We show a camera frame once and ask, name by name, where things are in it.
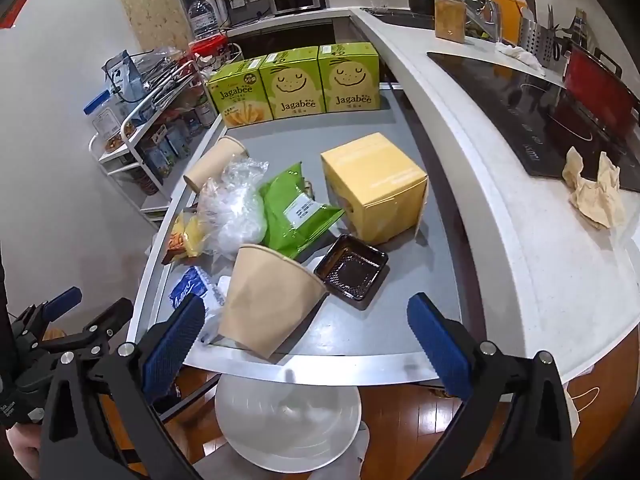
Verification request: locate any steel utensil holder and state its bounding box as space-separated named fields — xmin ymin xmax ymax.
xmin=517 ymin=7 xmax=564 ymax=69

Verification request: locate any brown storage jar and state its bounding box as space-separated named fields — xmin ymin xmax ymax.
xmin=434 ymin=0 xmax=469 ymax=44

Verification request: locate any person's left hand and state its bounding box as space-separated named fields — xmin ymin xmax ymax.
xmin=6 ymin=425 xmax=43 ymax=480

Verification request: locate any green snack box with fries picture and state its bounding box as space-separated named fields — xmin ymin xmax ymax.
xmin=206 ymin=57 xmax=274 ymax=129

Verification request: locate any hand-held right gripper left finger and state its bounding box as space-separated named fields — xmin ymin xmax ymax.
xmin=39 ymin=299 xmax=207 ymax=480

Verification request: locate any blue and white packet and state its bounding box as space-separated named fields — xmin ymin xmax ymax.
xmin=167 ymin=266 xmax=233 ymax=322

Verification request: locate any red pot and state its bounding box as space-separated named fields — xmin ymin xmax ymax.
xmin=545 ymin=41 xmax=640 ymax=144

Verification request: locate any green snack bag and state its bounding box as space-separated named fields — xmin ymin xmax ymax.
xmin=259 ymin=161 xmax=346 ymax=261

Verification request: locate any clear plastic bag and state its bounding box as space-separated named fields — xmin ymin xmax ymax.
xmin=197 ymin=157 xmax=270 ymax=259

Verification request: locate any blue pouch bag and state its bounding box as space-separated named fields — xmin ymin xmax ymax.
xmin=102 ymin=51 xmax=152 ymax=104

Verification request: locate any crumpled brown paper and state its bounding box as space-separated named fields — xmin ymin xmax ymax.
xmin=561 ymin=146 xmax=627 ymax=230

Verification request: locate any green snack box smiling face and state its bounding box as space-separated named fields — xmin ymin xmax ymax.
xmin=317 ymin=42 xmax=381 ymax=114
xmin=260 ymin=47 xmax=327 ymax=121

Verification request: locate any red lidded container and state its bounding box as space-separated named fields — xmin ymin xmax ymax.
xmin=189 ymin=36 xmax=229 ymax=62

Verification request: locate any white cloth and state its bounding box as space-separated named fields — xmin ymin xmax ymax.
xmin=495 ymin=42 xmax=544 ymax=69

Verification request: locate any large brown paper cup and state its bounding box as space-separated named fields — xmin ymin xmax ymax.
xmin=217 ymin=244 xmax=329 ymax=361

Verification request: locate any black induction cooktop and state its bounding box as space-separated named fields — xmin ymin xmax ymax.
xmin=426 ymin=51 xmax=640 ymax=180

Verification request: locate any yellow snack wrapper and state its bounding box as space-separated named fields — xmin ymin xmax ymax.
xmin=162 ymin=210 xmax=213 ymax=264

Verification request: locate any yellow cardboard box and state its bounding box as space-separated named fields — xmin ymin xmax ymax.
xmin=320 ymin=131 xmax=430 ymax=246

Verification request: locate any small brown paper cup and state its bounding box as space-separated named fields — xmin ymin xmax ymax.
xmin=182 ymin=135 xmax=250 ymax=194

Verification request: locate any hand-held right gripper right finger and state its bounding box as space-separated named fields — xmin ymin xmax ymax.
xmin=406 ymin=294 xmax=573 ymax=480

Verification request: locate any orange cutting board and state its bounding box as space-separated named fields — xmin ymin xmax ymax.
xmin=482 ymin=0 xmax=527 ymax=46

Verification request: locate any clear water bottle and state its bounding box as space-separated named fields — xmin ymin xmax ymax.
xmin=189 ymin=0 xmax=221 ymax=41

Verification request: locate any blue lidded food container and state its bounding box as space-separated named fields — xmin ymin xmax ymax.
xmin=84 ymin=91 xmax=139 ymax=154

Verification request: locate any white wire rack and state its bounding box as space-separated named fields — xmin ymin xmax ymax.
xmin=89 ymin=42 xmax=244 ymax=222

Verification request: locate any black plastic tray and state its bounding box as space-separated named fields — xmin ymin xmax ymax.
xmin=313 ymin=233 xmax=390 ymax=311

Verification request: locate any white round bin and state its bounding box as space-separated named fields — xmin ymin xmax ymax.
xmin=214 ymin=372 xmax=362 ymax=471

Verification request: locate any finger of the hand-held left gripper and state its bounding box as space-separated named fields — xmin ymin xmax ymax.
xmin=39 ymin=297 xmax=134 ymax=361
xmin=10 ymin=286 xmax=83 ymax=341

